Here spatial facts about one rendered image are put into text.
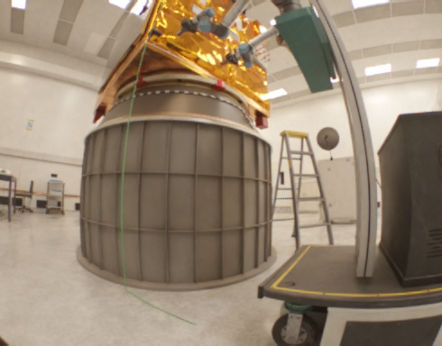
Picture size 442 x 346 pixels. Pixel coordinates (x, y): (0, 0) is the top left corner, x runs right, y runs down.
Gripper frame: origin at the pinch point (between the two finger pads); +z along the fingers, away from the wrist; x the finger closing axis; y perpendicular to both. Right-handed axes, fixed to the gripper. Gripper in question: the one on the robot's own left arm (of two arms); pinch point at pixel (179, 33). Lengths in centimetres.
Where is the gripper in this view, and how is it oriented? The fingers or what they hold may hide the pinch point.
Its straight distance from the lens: 157.2
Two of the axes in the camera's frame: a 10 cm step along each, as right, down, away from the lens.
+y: 0.1, -9.9, 1.4
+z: -7.8, 0.8, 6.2
